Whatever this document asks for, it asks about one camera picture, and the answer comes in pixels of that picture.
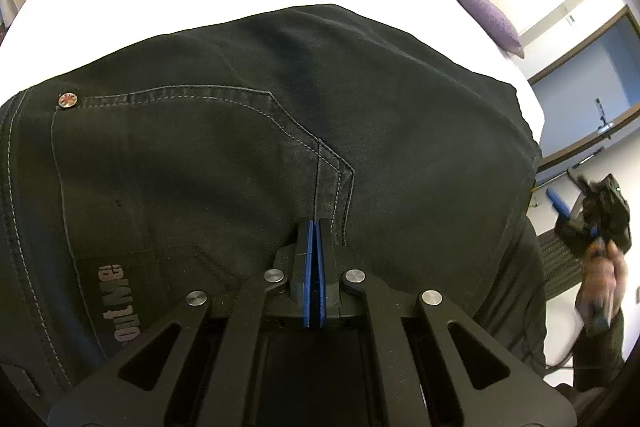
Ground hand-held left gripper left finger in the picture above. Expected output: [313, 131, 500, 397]
[47, 218, 315, 427]

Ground door with wooden frame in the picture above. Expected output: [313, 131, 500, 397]
[527, 4, 640, 172]

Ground person's right hand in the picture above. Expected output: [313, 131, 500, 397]
[575, 239, 629, 324]

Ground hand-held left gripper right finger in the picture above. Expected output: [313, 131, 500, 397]
[319, 219, 577, 427]

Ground dark ribbed mat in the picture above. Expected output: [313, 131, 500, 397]
[539, 233, 587, 304]

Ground black pants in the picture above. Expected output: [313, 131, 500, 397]
[0, 3, 548, 427]

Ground purple pillow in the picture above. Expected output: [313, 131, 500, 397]
[445, 0, 526, 60]

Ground metal door handle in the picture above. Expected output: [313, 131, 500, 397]
[594, 98, 619, 130]

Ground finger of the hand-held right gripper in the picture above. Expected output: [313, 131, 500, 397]
[547, 188, 572, 217]

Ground person's right forearm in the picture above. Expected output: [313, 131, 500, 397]
[570, 307, 627, 392]

